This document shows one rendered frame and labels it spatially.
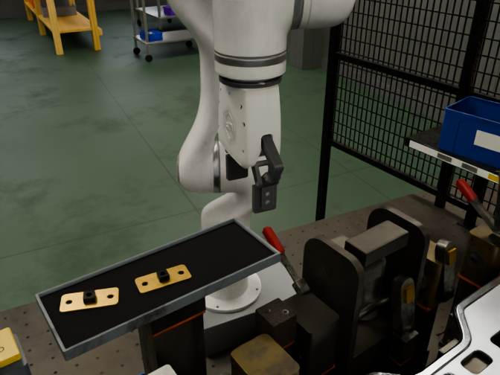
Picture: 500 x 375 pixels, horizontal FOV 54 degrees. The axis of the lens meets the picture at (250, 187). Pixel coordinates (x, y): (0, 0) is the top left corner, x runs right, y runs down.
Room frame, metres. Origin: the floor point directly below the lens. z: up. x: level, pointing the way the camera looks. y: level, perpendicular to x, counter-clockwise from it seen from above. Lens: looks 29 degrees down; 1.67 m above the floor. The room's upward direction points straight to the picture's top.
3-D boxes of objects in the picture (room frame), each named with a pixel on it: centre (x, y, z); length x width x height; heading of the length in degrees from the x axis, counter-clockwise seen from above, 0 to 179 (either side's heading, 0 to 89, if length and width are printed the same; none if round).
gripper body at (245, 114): (0.57, 0.00, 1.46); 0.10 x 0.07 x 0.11; 23
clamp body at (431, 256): (0.82, -0.36, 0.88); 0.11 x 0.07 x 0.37; 36
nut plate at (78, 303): (0.56, 0.24, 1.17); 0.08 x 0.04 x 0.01; 102
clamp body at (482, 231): (0.90, -0.52, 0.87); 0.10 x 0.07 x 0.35; 36
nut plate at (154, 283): (0.61, 0.14, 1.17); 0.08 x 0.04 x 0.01; 117
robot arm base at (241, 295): (1.01, 0.06, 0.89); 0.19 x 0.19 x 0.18
